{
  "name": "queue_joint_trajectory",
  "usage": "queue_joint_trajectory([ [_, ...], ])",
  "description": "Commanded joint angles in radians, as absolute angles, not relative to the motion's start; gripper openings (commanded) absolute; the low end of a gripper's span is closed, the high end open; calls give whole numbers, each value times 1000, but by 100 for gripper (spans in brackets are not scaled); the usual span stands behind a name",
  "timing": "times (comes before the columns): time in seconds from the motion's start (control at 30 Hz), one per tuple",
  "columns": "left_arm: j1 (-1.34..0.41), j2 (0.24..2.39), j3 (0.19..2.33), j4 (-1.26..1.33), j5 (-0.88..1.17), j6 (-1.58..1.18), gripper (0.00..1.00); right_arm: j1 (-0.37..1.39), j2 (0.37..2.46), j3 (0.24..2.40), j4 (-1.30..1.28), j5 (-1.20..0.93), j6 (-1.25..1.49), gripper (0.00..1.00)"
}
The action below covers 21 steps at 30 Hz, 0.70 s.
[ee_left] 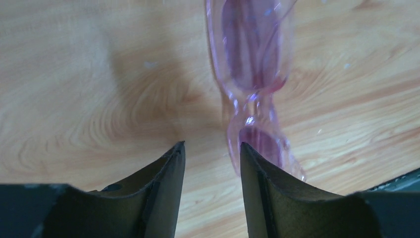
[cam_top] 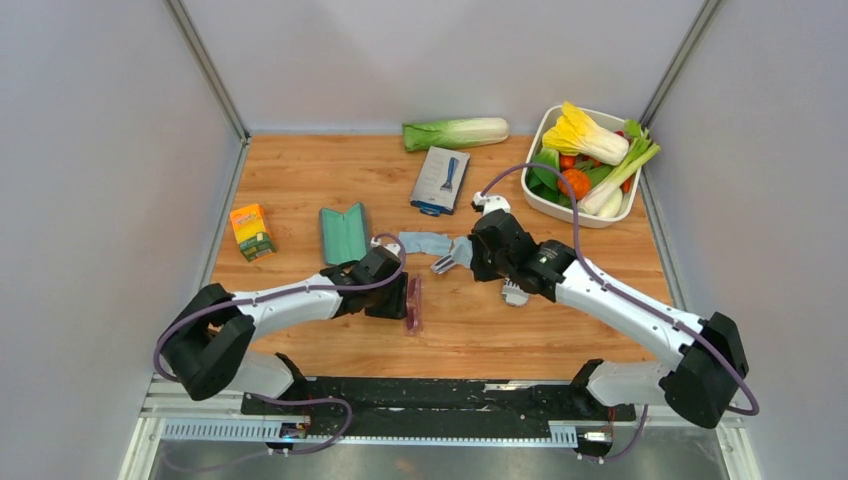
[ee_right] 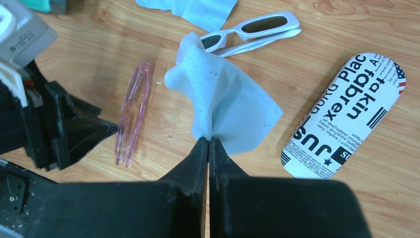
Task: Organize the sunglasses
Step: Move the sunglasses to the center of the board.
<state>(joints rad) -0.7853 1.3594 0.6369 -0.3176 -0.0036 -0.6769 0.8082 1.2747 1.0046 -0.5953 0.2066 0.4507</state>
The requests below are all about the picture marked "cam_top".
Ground orange green carton box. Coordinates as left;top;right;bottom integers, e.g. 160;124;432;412
229;204;277;262

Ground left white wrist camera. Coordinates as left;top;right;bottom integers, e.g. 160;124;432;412
370;237;403;259

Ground grey razor package box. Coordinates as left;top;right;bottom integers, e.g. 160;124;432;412
409;147;471;217

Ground yellow white bok choy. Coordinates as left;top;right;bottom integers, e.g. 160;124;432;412
542;102;630;166

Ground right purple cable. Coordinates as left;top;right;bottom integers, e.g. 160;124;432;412
476;162;761;463

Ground white rectangular tray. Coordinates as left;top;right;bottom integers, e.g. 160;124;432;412
521;104;642;229

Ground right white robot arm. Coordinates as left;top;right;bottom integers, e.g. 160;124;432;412
469;209;750;428

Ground green leafy vegetable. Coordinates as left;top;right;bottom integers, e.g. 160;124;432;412
525;147;560;203

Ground purple cable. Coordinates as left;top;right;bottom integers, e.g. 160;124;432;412
152;233;409;458
476;162;761;463

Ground pink transparent sunglasses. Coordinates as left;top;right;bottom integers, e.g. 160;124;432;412
404;275;423;336

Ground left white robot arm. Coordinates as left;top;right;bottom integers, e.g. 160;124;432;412
154;243;405;415

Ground newspaper print pouch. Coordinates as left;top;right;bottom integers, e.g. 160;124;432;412
501;279;530;307

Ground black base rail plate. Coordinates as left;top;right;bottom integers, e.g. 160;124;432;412
241;376;638;439

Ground light blue cleaning cloth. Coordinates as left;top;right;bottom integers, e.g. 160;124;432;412
398;232;473;269

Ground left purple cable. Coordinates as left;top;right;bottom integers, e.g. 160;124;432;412
152;233;409;458

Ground green white napa cabbage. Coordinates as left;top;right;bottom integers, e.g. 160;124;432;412
402;117;510;152

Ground grey glasses case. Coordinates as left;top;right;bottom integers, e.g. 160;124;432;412
319;202;370;266

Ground green white leek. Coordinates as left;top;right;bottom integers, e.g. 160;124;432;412
577;119;661;215

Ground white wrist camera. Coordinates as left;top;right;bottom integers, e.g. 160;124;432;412
370;237;403;259
471;192;511;216

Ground small orange pumpkin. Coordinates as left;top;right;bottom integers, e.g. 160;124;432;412
557;169;592;200

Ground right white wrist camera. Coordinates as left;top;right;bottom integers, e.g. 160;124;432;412
471;192;511;216

